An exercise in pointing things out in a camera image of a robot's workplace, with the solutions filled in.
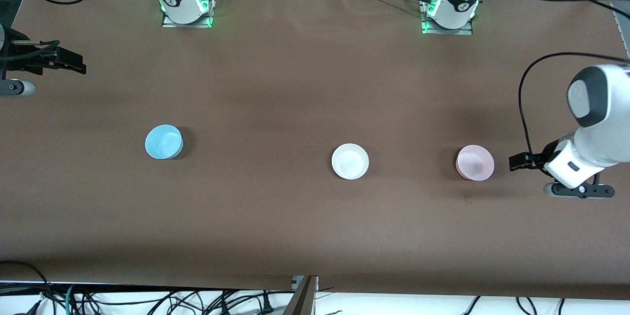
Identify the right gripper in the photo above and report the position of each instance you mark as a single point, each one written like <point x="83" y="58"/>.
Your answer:
<point x="35" y="61"/>

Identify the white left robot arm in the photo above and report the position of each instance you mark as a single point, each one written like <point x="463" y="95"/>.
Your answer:
<point x="605" y="123"/>

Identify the black power plug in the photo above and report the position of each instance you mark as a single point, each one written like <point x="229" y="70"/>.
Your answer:
<point x="267" y="305"/>

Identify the pink bowl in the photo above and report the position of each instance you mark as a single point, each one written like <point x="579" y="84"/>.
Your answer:
<point x="475" y="162"/>

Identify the white bowl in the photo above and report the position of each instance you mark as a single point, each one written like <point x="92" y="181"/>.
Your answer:
<point x="350" y="161"/>

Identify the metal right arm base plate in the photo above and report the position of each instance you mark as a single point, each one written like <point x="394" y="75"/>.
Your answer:
<point x="170" y="23"/>

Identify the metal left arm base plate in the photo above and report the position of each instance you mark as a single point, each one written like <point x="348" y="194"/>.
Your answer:
<point x="467" y="29"/>

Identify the grey metal post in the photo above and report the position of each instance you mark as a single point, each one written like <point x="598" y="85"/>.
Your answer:
<point x="301" y="300"/>

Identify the light blue bowl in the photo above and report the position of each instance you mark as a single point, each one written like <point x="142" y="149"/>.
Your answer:
<point x="162" y="141"/>

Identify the brown table cover sheet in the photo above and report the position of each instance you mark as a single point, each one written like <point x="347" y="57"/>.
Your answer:
<point x="295" y="83"/>

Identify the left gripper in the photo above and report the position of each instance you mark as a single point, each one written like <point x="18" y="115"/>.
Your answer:
<point x="540" y="158"/>

